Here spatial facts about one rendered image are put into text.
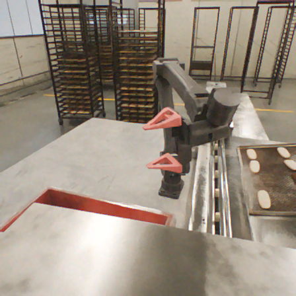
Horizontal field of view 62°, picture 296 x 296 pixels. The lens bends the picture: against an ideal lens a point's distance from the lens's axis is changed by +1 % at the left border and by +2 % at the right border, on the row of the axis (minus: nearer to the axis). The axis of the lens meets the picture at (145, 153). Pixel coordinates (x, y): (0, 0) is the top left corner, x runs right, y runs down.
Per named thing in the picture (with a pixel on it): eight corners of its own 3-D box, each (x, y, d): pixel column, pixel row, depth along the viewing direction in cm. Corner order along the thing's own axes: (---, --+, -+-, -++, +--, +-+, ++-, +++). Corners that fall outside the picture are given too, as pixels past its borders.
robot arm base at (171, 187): (165, 180, 111) (157, 195, 101) (166, 164, 107) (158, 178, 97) (184, 183, 108) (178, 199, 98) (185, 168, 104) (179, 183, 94)
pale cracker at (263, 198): (256, 191, 91) (256, 188, 90) (267, 191, 90) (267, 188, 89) (259, 208, 82) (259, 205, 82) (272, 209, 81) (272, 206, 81)
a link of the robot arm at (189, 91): (178, 71, 99) (152, 72, 97) (180, 56, 95) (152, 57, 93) (225, 122, 64) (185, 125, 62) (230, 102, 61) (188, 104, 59)
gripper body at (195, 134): (184, 164, 57) (211, 156, 59) (184, 123, 51) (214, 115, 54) (171, 152, 62) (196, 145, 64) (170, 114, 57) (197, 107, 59)
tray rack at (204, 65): (187, 84, 667) (193, 6, 584) (189, 79, 718) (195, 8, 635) (210, 84, 654) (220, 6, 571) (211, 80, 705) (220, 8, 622)
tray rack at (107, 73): (91, 90, 605) (82, 4, 522) (100, 84, 657) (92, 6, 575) (115, 91, 595) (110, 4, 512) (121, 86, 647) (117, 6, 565)
